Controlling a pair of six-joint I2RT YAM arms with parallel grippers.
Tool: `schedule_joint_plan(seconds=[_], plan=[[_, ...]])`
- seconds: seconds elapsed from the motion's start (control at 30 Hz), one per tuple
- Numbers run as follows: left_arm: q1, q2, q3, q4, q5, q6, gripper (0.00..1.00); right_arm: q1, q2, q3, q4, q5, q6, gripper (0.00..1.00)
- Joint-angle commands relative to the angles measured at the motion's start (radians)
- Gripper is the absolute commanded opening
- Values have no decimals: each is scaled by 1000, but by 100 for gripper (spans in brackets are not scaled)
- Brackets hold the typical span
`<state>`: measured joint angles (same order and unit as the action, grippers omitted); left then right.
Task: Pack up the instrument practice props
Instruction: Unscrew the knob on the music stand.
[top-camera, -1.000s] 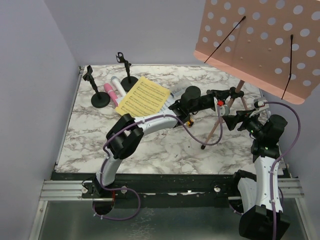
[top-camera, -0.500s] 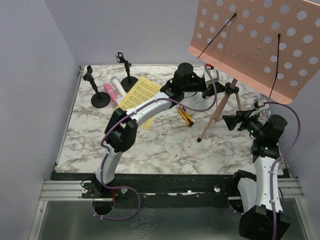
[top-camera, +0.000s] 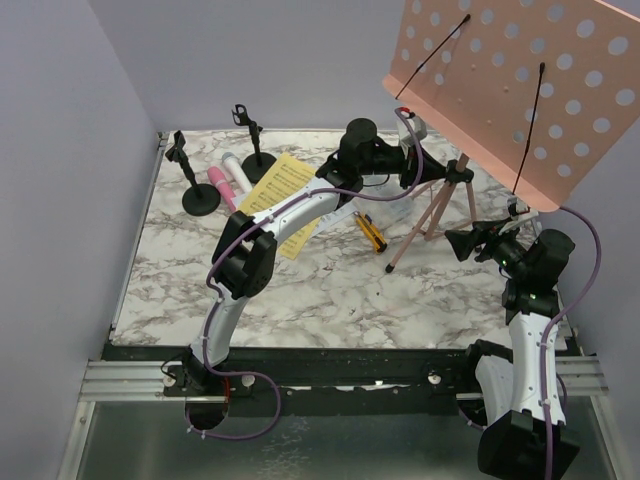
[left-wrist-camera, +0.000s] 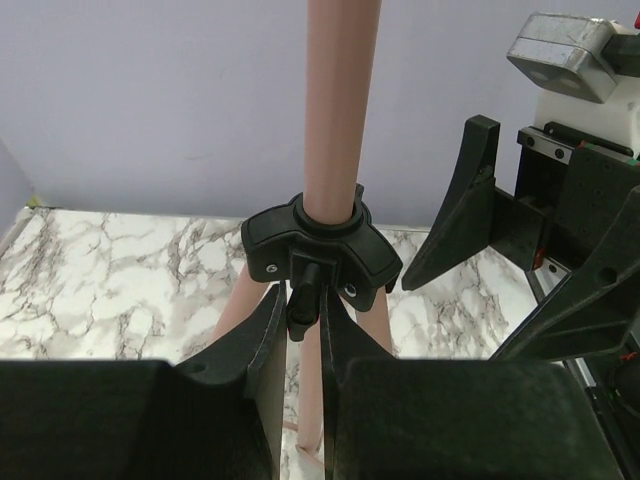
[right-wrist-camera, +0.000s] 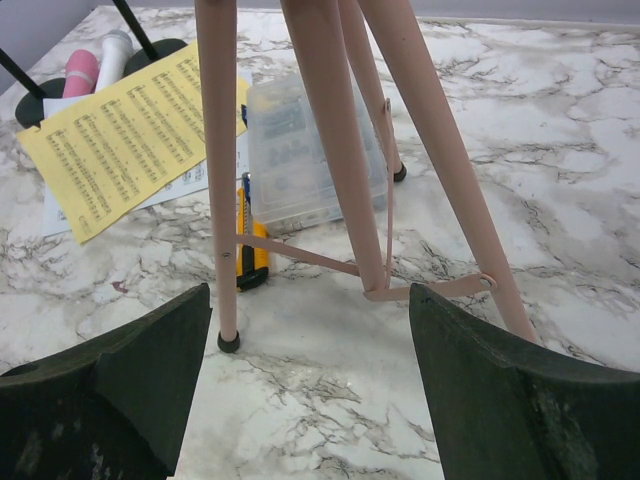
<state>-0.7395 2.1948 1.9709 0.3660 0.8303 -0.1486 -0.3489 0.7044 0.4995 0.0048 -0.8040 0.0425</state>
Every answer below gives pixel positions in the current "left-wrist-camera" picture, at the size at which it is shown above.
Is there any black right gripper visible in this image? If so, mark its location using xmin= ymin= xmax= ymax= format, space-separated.
xmin=402 ymin=115 xmax=639 ymax=361

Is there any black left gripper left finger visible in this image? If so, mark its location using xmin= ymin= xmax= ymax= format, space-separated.
xmin=1 ymin=285 xmax=287 ymax=479

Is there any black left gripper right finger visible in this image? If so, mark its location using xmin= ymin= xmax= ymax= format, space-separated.
xmin=320 ymin=289 xmax=621 ymax=480

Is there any pink music stand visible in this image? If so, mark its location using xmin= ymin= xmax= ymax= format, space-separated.
xmin=213 ymin=1 xmax=393 ymax=465

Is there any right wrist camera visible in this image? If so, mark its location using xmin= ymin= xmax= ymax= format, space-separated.
xmin=507 ymin=12 xmax=639 ymax=158

